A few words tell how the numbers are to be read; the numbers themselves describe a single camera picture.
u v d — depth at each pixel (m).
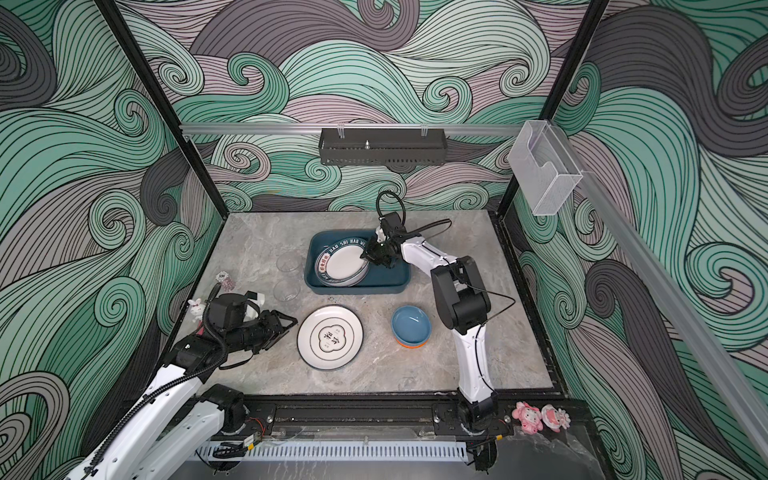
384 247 0.86
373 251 0.88
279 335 0.67
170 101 0.90
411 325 0.83
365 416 0.74
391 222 0.81
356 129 0.93
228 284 0.95
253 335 0.64
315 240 1.04
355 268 0.95
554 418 0.71
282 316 0.72
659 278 0.54
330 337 0.86
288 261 1.03
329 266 0.98
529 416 0.71
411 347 0.81
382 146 0.96
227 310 0.57
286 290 0.94
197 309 0.85
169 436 0.54
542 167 0.79
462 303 0.55
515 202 1.14
